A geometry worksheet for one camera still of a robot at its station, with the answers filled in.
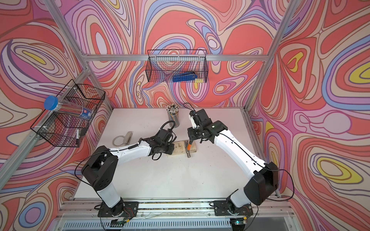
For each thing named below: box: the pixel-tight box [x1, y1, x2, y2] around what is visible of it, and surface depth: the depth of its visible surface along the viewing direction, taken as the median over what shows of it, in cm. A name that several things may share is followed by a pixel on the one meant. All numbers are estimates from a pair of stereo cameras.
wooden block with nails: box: [170, 140, 197, 156], surface depth 93 cm
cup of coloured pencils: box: [166, 103, 181, 129], surface depth 98 cm
